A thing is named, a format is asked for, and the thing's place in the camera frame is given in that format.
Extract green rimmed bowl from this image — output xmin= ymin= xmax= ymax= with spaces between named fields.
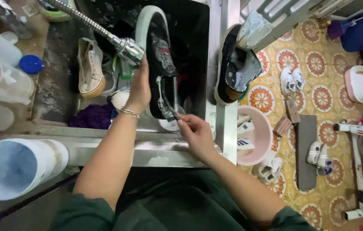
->
xmin=34 ymin=0 xmax=77 ymax=22

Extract person's right hand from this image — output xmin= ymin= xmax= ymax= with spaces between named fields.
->
xmin=176 ymin=112 xmax=219 ymax=160

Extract pink plastic basin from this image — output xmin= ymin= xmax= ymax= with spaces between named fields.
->
xmin=237 ymin=105 xmax=274 ymax=167

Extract person's left hand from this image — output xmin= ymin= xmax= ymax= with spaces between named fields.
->
xmin=124 ymin=58 xmax=152 ymax=115

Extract black sneaker with shiny insole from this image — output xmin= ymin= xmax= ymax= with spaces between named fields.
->
xmin=214 ymin=23 xmax=264 ymax=107

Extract blue round lid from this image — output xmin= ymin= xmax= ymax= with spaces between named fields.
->
xmin=19 ymin=55 xmax=44 ymax=75

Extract black sneaker with printed side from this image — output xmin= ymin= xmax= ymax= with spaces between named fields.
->
xmin=135 ymin=5 xmax=182 ymax=122

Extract white soap bar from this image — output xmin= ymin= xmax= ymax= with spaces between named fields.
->
xmin=111 ymin=91 xmax=131 ymax=111

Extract white sandal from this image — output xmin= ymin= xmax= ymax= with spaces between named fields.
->
xmin=317 ymin=144 xmax=334 ymax=176
xmin=306 ymin=141 xmax=323 ymax=166

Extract brown wooden block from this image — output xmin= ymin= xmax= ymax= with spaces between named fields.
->
xmin=285 ymin=99 xmax=301 ymax=124
xmin=273 ymin=116 xmax=293 ymax=138

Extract grey flat board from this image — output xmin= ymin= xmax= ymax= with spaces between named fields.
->
xmin=295 ymin=114 xmax=319 ymax=192

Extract beige canvas sneaker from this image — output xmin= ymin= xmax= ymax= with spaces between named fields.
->
xmin=77 ymin=37 xmax=106 ymax=99

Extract white striped shoe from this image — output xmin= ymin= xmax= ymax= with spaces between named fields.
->
xmin=237 ymin=138 xmax=255 ymax=151
xmin=237 ymin=120 xmax=255 ymax=135

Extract dark grimy bottle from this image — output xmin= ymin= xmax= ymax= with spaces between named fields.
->
xmin=0 ymin=0 xmax=33 ymax=40

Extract small white lid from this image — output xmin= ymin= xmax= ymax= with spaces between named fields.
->
xmin=1 ymin=31 xmax=19 ymax=45

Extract stainless steel sink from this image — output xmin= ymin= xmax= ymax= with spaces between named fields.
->
xmin=32 ymin=0 xmax=238 ymax=168

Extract pale blue shoe insole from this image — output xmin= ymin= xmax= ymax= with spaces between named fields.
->
xmin=236 ymin=10 xmax=275 ymax=52

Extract grey metal grille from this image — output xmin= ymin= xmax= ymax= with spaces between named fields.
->
xmin=239 ymin=0 xmax=363 ymax=54

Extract person's dark green clothing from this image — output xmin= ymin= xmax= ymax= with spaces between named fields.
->
xmin=48 ymin=168 xmax=317 ymax=231

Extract green scrub brush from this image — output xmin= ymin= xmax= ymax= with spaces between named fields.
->
xmin=119 ymin=58 xmax=134 ymax=80

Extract small white sneaker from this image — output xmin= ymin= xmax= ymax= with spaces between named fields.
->
xmin=292 ymin=68 xmax=306 ymax=92
xmin=280 ymin=67 xmax=297 ymax=95

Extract white chunky sneaker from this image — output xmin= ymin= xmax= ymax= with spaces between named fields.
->
xmin=253 ymin=151 xmax=283 ymax=185

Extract chrome flexible faucet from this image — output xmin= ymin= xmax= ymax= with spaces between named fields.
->
xmin=42 ymin=0 xmax=145 ymax=67

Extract white sink drain cover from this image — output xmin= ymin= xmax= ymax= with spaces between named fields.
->
xmin=158 ymin=104 xmax=186 ymax=132

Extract clear plastic jug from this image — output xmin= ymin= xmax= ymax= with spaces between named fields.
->
xmin=0 ymin=55 xmax=36 ymax=106

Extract gold bracelet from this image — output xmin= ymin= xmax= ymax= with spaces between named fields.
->
xmin=119 ymin=107 xmax=141 ymax=119

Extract white metal frame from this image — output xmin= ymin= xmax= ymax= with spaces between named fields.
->
xmin=333 ymin=120 xmax=363 ymax=221

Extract large white plastic bucket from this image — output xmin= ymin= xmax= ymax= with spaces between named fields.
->
xmin=0 ymin=138 xmax=70 ymax=201

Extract purple cloth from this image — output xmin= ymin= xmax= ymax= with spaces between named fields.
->
xmin=69 ymin=103 xmax=118 ymax=130

